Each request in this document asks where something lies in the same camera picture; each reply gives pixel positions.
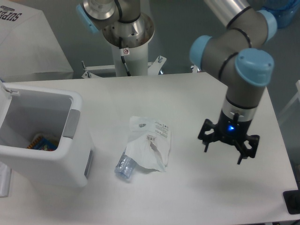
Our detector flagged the white frame at right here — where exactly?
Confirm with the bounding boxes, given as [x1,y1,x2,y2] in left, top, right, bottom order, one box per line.
[278,80,300,126]

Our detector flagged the crumpled white paper bag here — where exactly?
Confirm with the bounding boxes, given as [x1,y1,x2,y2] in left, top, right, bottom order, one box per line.
[125,116,171,172]

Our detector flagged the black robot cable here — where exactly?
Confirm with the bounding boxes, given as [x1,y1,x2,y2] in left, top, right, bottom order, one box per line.
[118,37,131,77]

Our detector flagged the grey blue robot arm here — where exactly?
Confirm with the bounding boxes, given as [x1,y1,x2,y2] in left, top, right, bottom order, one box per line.
[76,0,277,160]

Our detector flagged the crushed clear plastic bottle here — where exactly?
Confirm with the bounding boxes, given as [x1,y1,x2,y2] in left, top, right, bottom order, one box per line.
[114,151,137,179]

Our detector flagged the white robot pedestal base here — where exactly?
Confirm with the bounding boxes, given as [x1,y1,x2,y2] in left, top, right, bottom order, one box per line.
[81,14,202,79]

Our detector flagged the white push-lid trash can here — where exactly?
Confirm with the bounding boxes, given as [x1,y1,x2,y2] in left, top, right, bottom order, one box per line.
[0,82,94,188]

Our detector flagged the blue water jug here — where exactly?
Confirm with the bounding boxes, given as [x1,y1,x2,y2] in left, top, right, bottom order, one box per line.
[258,0,300,30]

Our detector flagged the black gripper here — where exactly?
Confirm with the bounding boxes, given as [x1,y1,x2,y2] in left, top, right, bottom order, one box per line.
[198,111,260,165]

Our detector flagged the white printed cloth cover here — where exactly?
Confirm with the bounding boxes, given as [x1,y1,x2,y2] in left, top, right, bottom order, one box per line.
[0,0,73,82]

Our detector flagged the colourful trash inside can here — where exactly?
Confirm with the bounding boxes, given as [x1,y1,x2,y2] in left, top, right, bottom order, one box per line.
[26,133,60,151]

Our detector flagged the black device at edge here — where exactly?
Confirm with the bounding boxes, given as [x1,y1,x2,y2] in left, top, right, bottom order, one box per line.
[283,190,300,215]

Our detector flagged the clear plastic bag left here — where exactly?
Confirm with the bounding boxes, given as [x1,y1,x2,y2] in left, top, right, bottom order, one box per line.
[0,162,11,197]

